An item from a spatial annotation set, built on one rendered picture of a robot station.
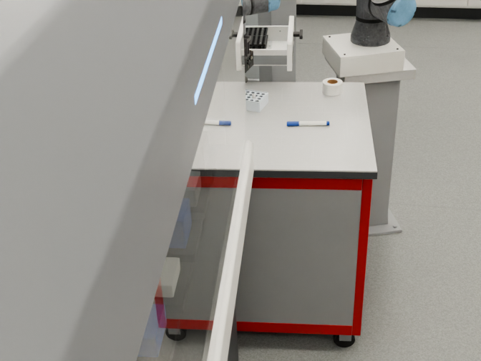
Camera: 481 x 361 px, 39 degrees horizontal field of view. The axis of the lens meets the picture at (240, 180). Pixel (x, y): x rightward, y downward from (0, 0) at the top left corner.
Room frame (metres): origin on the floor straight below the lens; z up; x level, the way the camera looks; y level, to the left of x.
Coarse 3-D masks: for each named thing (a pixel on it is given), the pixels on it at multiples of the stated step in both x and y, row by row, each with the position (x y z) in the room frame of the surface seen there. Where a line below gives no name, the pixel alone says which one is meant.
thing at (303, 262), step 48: (288, 96) 2.20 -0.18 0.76; (336, 96) 2.18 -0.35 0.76; (288, 144) 1.85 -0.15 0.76; (336, 144) 1.84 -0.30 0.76; (288, 192) 1.71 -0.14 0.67; (336, 192) 1.70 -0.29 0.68; (288, 240) 1.71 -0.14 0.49; (336, 240) 1.70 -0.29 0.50; (240, 288) 1.73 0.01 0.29; (288, 288) 1.71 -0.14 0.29; (336, 288) 1.70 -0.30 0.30; (336, 336) 1.72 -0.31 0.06
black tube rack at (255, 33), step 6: (246, 30) 2.50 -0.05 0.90; (252, 30) 2.49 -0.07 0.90; (258, 30) 2.49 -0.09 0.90; (252, 36) 2.43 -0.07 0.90; (258, 36) 2.43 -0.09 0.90; (252, 42) 2.37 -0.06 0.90; (258, 42) 2.37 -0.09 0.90; (252, 48) 2.39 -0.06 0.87; (258, 48) 2.39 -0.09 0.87; (264, 48) 2.38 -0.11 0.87
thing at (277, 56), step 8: (272, 32) 2.54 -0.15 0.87; (280, 32) 2.54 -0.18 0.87; (272, 40) 2.54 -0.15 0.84; (280, 40) 2.54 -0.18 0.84; (272, 48) 2.46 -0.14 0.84; (280, 48) 2.46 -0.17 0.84; (256, 56) 2.30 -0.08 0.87; (264, 56) 2.30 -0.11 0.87; (272, 56) 2.30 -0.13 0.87; (280, 56) 2.29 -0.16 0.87; (256, 64) 2.31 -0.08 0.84; (264, 64) 2.30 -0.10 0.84; (272, 64) 2.30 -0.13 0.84; (280, 64) 2.30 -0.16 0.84
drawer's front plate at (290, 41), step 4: (292, 16) 2.54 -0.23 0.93; (292, 20) 2.50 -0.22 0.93; (288, 24) 2.46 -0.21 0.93; (292, 24) 2.46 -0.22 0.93; (288, 28) 2.42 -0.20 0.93; (292, 28) 2.42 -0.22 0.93; (288, 32) 2.38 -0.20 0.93; (292, 32) 2.37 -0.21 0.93; (288, 36) 2.34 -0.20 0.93; (292, 36) 2.34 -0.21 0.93; (288, 40) 2.30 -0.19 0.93; (292, 40) 2.32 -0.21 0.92; (288, 44) 2.27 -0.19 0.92; (292, 44) 2.32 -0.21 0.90; (288, 48) 2.27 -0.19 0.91; (292, 48) 2.32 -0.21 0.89; (288, 52) 2.27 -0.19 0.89; (288, 56) 2.27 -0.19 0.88; (288, 60) 2.27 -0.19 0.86; (288, 64) 2.27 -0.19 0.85; (292, 64) 2.33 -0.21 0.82; (288, 68) 2.27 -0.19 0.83
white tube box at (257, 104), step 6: (246, 90) 2.18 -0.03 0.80; (252, 90) 2.18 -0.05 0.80; (246, 96) 2.14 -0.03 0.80; (258, 96) 2.13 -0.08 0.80; (264, 96) 2.12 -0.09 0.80; (246, 102) 2.10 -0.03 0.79; (252, 102) 2.09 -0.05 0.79; (258, 102) 2.08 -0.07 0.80; (264, 102) 2.12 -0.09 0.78; (246, 108) 2.10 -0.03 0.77; (252, 108) 2.09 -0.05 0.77; (258, 108) 2.08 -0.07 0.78
